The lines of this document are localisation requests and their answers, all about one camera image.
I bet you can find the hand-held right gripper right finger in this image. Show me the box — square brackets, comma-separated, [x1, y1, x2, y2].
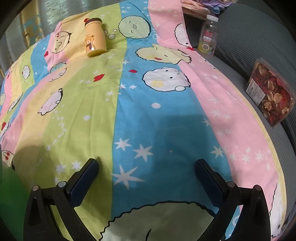
[195, 159, 271, 241]

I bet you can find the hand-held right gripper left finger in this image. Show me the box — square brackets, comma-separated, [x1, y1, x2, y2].
[23, 158, 100, 241]

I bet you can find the striped cartoon printed blanket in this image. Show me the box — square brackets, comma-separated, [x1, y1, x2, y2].
[0, 0, 290, 241]

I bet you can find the packet of dried fruit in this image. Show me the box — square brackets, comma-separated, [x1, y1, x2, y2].
[245, 58, 295, 127]

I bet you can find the clear plastic drink bottle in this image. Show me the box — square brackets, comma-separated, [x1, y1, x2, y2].
[198, 14, 219, 58]

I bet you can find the yellow bear print bottle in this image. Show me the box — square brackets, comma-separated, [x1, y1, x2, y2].
[84, 18, 107, 58]

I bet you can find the grey ribbed sofa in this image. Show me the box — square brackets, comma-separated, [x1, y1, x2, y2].
[185, 0, 296, 232]

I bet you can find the yellow patterned curtain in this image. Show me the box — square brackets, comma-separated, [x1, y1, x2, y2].
[20, 9, 42, 47]

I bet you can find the pile of pastel clothes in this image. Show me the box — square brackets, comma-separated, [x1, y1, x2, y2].
[180, 0, 234, 20]

